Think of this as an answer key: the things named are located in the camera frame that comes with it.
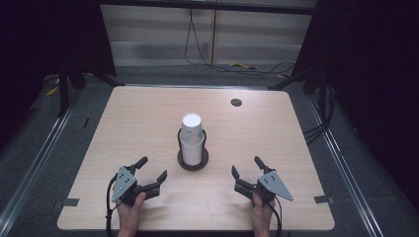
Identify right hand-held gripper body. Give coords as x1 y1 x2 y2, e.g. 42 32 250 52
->
233 170 294 203

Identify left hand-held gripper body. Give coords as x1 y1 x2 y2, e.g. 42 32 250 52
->
111 165 162 207

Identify dark round cup holder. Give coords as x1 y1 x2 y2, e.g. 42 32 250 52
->
177 127 210 172

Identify printed white paper cup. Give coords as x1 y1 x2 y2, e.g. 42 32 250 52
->
180 113 205 146

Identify person's left hand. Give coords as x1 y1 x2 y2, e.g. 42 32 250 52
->
117 192 147 232

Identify person's right hand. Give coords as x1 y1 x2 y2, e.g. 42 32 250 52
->
251 191 277 232

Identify black metal stand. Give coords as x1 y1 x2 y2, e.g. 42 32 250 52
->
57 58 117 119
268 65 328 115

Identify dark curtain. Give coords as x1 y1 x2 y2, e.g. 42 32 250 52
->
0 0 117 149
291 0 419 211

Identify black horizontal bar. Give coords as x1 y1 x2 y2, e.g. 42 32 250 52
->
99 0 318 16

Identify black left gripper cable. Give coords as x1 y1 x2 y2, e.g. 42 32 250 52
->
105 173 121 237

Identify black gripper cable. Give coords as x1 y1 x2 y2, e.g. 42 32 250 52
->
105 173 121 237
266 195 284 237

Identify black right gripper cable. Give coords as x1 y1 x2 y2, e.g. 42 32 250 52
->
266 195 284 237

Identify metal floor rail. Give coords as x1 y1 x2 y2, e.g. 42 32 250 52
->
0 88 84 229
305 94 384 237

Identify bundle of black cables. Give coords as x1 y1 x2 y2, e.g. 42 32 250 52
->
302 84 336 144

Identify black hanging wall cable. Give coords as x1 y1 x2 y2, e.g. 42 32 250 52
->
183 8 296 76

